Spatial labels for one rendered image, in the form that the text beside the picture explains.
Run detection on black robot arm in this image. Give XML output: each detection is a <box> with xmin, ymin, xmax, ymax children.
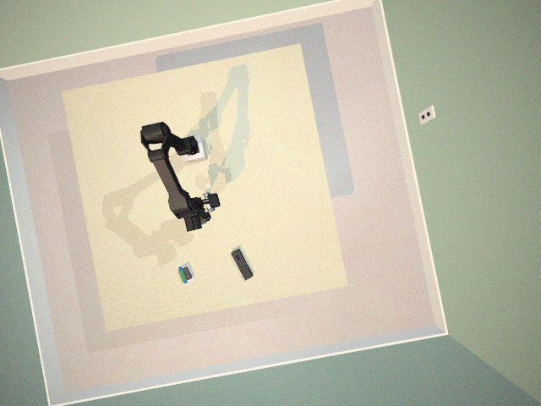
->
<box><xmin>140</xmin><ymin>122</ymin><xmax>211</xmax><ymax>232</ymax></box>

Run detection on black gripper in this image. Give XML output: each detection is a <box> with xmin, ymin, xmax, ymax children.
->
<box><xmin>194</xmin><ymin>193</ymin><xmax>221</xmax><ymax>211</ymax></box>

